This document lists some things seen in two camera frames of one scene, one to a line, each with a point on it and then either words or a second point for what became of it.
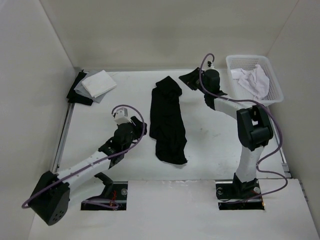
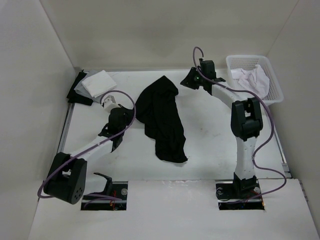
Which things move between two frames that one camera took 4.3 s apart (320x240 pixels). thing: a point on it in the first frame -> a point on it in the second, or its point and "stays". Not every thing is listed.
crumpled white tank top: x=254 y=80 stays
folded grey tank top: x=81 y=89 stays
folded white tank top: x=99 y=83 stays
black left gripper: x=140 y=125 -> x=129 y=113
